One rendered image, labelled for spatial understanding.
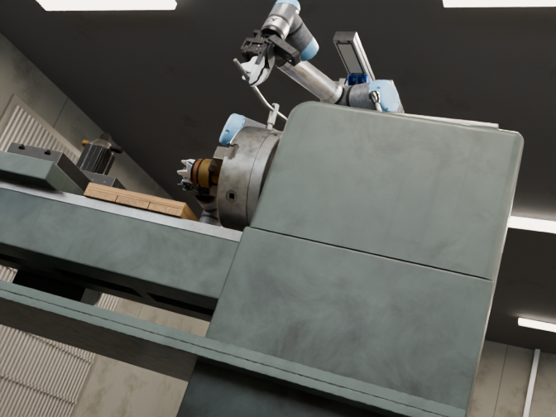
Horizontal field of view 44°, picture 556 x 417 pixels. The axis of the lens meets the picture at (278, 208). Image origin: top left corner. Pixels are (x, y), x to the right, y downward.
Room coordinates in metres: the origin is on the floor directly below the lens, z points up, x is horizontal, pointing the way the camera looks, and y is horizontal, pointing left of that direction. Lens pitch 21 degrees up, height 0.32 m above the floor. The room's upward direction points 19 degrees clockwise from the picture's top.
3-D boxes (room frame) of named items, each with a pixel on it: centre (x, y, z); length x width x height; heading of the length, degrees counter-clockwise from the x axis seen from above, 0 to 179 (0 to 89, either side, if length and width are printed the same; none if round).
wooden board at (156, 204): (1.95, 0.31, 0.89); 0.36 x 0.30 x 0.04; 160
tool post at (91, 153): (2.13, 0.61, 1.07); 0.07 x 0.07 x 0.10; 70
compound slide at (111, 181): (2.13, 0.59, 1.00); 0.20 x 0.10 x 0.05; 70
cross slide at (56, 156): (2.08, 0.64, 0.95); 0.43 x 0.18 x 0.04; 160
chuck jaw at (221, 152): (1.80, 0.19, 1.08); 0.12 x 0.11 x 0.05; 160
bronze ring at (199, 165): (1.91, 0.22, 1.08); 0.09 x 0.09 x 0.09; 71
